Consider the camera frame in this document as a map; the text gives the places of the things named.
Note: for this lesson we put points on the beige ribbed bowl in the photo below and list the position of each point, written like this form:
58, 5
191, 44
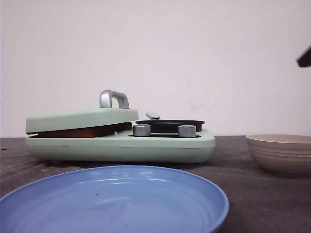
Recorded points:
283, 154

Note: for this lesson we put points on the left silver control knob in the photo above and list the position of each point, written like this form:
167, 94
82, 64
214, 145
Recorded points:
141, 130

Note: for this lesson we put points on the black frying pan green handle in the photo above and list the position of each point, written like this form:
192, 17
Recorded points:
159, 125

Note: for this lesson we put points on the mint green sandwich maker base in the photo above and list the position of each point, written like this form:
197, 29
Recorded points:
123, 147

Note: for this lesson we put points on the white bread slice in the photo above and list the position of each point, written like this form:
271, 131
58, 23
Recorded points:
88, 132

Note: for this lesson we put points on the silver control knob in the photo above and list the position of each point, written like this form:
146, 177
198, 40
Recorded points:
141, 130
187, 131

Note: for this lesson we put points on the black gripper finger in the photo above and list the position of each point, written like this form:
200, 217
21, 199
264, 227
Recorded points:
305, 59

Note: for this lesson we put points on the blue round plate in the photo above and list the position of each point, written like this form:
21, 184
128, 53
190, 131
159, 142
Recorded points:
116, 199

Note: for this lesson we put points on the right silver control knob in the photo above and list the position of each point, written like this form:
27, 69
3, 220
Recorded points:
187, 131

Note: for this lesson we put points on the mint green sandwich maker lid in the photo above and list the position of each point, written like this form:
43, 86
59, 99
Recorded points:
113, 109

